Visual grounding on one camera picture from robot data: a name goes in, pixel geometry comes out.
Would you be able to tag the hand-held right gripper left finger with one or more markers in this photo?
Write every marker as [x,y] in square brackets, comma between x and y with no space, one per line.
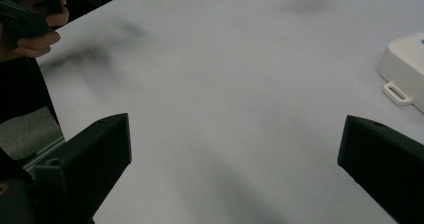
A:
[90,157]

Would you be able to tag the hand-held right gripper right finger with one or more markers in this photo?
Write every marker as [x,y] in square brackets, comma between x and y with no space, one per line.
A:
[386,164]

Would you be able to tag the white plastic box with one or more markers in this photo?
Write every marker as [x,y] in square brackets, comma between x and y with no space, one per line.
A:
[405,65]

